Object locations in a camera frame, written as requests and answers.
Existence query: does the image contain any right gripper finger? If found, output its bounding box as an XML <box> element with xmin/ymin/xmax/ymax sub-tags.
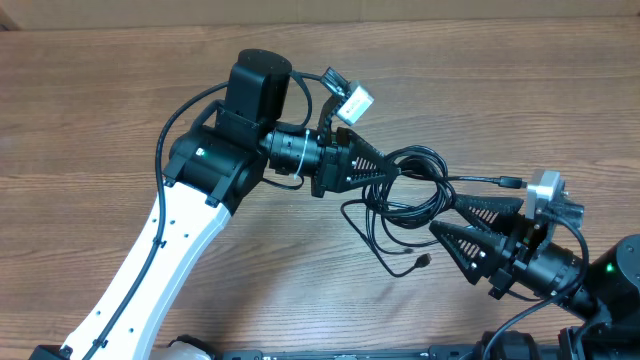
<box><xmin>429</xmin><ymin>220</ymin><xmax>511</xmax><ymax>285</ymax></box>
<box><xmin>454</xmin><ymin>194</ymin><xmax>524</xmax><ymax>235</ymax></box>

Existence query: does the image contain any black usb cable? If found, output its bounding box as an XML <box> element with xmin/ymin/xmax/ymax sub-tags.
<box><xmin>340</xmin><ymin>145</ymin><xmax>529</xmax><ymax>279</ymax></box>

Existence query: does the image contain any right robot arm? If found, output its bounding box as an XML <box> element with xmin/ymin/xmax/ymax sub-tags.
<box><xmin>429</xmin><ymin>195</ymin><xmax>639</xmax><ymax>359</ymax></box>

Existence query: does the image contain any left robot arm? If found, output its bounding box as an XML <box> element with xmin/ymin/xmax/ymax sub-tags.
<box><xmin>33</xmin><ymin>49</ymin><xmax>399</xmax><ymax>359</ymax></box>

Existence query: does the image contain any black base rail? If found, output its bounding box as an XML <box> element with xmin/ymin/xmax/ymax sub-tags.
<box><xmin>216</xmin><ymin>344</ymin><xmax>479</xmax><ymax>360</ymax></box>

